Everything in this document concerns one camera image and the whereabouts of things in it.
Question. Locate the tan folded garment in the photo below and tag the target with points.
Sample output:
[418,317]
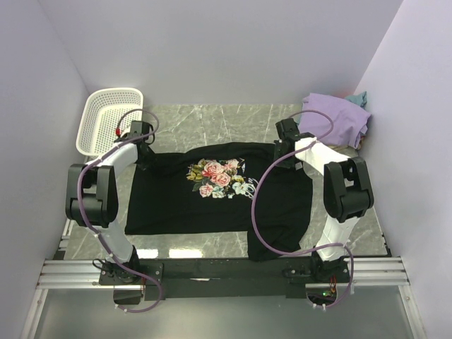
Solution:
[342,148]

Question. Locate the teal folded garment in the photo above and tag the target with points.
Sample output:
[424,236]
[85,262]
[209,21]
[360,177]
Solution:
[359,99]

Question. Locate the white perforated plastic basket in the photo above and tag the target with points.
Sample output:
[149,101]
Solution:
[106,111]

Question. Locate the black floral t shirt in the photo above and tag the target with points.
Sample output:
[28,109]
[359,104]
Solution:
[223,188]

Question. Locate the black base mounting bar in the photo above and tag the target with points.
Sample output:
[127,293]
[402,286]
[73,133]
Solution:
[220,277]

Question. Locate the folded lavender t shirt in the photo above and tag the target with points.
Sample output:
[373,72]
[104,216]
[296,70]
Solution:
[335,120]

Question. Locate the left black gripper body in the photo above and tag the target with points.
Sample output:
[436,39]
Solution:
[145,159]

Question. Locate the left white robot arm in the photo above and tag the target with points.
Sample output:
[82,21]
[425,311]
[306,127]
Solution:
[92,198]

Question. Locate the aluminium rail frame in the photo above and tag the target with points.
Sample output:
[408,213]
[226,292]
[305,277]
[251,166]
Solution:
[69,303]

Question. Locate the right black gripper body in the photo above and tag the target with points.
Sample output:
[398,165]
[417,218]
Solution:
[279,150]

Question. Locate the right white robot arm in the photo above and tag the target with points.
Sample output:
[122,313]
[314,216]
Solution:
[347,191]

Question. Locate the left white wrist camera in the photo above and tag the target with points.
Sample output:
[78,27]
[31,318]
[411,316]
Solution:
[121,132]

